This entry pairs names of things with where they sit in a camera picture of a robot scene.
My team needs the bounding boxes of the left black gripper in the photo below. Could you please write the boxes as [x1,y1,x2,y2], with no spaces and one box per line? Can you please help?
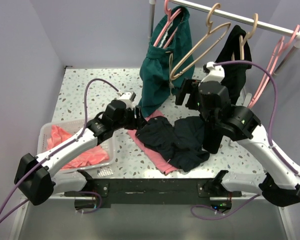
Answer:
[113,105,147,131]

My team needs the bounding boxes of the dark navy shorts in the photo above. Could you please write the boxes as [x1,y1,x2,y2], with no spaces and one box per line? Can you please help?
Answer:
[135,116,210,172]

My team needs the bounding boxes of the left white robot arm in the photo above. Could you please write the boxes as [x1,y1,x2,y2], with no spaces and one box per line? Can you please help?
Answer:
[14,99,146,206]

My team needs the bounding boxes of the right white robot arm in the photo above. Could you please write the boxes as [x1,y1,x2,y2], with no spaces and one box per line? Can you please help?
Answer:
[175,79,300,207]

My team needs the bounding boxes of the green hanging shorts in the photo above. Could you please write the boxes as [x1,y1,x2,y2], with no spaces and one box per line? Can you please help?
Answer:
[138,6,194,118]

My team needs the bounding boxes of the pink folded shorts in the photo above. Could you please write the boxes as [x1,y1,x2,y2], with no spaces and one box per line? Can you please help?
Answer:
[127,110,179,176]

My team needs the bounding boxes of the black hanging shorts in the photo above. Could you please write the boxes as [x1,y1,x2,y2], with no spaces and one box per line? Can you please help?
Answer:
[202,24,253,155]

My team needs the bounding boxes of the beige hanger with black shorts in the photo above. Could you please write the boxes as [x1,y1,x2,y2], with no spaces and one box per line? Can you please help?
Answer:
[239,13,259,60]

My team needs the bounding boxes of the empty beige hanger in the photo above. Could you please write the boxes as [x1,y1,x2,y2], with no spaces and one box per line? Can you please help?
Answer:
[169,2,232,81]

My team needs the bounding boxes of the pink hanger with green shorts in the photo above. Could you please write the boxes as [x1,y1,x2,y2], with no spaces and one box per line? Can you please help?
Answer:
[152,0,183,49]

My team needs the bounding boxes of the empty pink hanger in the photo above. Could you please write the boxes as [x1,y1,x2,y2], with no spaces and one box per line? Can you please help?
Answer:
[247,24,300,108]

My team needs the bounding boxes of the coral pink patterned garment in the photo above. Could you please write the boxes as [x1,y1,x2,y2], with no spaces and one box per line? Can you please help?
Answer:
[46,124,110,171]

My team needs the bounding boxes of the white plastic laundry basket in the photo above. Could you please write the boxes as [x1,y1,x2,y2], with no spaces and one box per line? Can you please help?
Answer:
[37,119,116,174]

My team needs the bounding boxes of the metal clothes rack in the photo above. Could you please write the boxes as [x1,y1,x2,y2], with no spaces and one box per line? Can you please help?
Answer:
[148,0,300,77]

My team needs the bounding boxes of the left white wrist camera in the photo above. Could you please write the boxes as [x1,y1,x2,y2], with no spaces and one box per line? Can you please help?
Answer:
[118,91,136,109]

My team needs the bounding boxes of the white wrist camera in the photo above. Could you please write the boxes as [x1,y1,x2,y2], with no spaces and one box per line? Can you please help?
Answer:
[201,61,225,83]
[118,91,136,109]

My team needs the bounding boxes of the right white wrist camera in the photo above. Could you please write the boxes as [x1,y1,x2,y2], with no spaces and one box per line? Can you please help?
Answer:
[201,61,225,83]

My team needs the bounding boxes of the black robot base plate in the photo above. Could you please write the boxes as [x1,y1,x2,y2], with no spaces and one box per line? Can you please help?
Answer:
[65,178,242,210]

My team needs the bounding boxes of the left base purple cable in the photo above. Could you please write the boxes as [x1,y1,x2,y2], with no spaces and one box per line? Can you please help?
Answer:
[74,191,105,215]

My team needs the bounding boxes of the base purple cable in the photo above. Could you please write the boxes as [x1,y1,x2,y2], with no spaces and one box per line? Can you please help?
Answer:
[190,193,262,221]
[74,191,105,215]

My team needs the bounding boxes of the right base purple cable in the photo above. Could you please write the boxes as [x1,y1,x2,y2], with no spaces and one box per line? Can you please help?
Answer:
[190,193,262,221]

